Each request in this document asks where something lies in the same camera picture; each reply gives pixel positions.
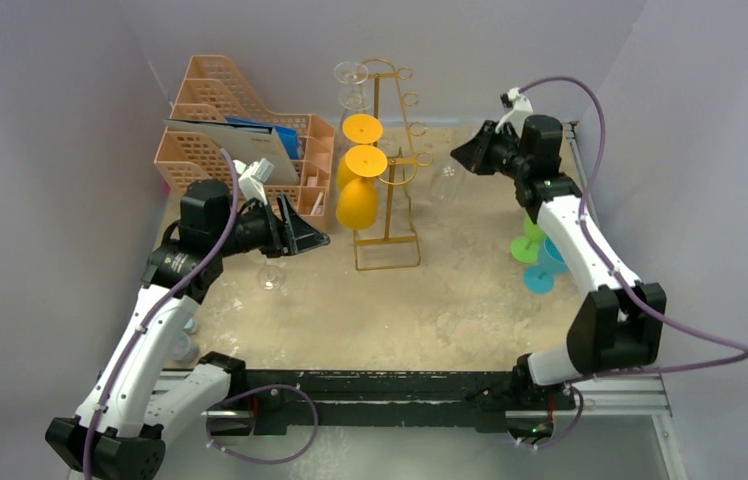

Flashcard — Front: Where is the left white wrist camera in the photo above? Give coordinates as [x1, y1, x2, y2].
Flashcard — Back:
[233, 158, 274, 205]

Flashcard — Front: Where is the blue folder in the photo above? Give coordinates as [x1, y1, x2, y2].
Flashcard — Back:
[224, 117, 301, 162]

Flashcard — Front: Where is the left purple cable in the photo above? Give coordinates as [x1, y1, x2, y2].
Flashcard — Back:
[81, 148, 243, 480]

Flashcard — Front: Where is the yellow plastic goblet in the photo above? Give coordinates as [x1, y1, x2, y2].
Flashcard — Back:
[336, 145, 388, 230]
[336, 113, 388, 190]

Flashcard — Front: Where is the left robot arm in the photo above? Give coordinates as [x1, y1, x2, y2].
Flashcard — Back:
[45, 179, 330, 479]

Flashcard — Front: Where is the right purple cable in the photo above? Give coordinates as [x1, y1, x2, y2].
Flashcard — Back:
[519, 76, 748, 379]

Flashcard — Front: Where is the peach plastic file organizer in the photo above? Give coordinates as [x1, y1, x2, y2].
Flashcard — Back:
[154, 55, 335, 230]

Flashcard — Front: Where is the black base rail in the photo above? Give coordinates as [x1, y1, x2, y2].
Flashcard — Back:
[209, 369, 576, 438]

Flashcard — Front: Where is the grey paper folder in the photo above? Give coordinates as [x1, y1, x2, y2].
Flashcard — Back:
[164, 119, 301, 185]

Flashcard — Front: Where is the blue small container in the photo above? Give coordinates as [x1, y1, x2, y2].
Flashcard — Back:
[183, 318, 198, 335]

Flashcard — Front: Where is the blue plastic goblet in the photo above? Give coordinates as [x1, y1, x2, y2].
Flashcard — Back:
[523, 237, 569, 294]

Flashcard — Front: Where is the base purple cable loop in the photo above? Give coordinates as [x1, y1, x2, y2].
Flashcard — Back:
[206, 382, 320, 466]

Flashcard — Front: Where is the gold wire wine glass rack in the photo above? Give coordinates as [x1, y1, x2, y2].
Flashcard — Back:
[347, 58, 433, 272]

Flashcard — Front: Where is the green plastic goblet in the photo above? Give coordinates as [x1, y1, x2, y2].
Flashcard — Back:
[510, 215, 546, 264]

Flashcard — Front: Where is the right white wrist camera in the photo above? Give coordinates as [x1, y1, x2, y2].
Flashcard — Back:
[494, 87, 534, 133]

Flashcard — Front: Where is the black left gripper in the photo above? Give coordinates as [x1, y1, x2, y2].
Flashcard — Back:
[212, 192, 328, 258]

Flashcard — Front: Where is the small clear plastic cup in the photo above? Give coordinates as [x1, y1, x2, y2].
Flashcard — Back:
[171, 332, 200, 364]

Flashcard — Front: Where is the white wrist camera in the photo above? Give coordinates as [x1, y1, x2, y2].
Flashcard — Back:
[494, 87, 534, 133]
[233, 158, 274, 205]

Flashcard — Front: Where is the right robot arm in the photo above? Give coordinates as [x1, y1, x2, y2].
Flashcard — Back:
[451, 114, 667, 407]

